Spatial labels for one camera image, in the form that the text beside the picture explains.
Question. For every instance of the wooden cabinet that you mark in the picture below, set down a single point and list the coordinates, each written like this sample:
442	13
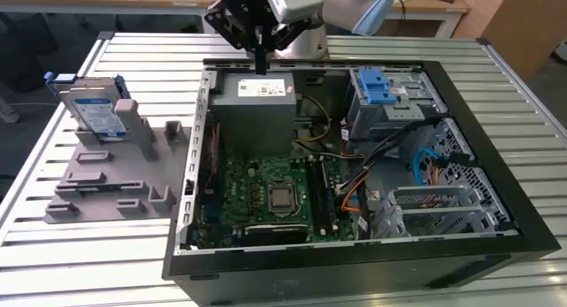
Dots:
521	28

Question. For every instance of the grey parts rack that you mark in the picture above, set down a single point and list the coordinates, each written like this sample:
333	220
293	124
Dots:
118	167

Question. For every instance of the black graphics card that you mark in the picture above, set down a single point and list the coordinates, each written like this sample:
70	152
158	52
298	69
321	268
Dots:
274	235

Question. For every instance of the silver CPU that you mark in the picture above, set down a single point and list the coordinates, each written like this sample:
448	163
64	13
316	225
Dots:
281	199

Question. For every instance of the RAM stick in slot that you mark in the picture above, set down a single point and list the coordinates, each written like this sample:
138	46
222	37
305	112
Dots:
329	200

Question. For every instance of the hard disk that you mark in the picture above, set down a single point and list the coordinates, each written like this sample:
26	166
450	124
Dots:
94	114

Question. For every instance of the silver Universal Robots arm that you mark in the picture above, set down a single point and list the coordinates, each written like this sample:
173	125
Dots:
309	41

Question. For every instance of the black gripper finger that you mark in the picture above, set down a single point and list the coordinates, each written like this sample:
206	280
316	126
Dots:
288	34
225	21

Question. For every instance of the black office chair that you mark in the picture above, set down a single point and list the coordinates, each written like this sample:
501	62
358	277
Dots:
26	54

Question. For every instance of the green motherboard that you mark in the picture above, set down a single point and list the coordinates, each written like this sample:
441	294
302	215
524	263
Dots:
248	187

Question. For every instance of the grey metal drive cage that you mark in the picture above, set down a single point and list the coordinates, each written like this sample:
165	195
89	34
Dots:
366	121

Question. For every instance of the grey metal disk bay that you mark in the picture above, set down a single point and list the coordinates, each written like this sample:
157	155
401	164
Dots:
437	210

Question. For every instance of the wooden desk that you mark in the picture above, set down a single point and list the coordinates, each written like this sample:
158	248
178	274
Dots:
110	4

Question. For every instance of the blue plastic drive latch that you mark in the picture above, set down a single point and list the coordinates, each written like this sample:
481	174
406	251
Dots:
373	87

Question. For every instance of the RAM stick on rack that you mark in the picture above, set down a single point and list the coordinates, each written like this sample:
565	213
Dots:
98	188

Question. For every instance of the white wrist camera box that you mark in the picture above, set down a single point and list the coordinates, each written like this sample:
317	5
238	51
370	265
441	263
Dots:
300	4

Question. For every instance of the black PC case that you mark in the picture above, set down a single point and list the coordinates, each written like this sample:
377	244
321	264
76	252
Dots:
309	280

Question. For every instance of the CPU socket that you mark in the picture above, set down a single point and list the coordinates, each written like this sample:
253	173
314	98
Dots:
282	183

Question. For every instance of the grey power supply unit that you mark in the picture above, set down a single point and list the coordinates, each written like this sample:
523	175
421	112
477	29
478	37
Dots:
252	127

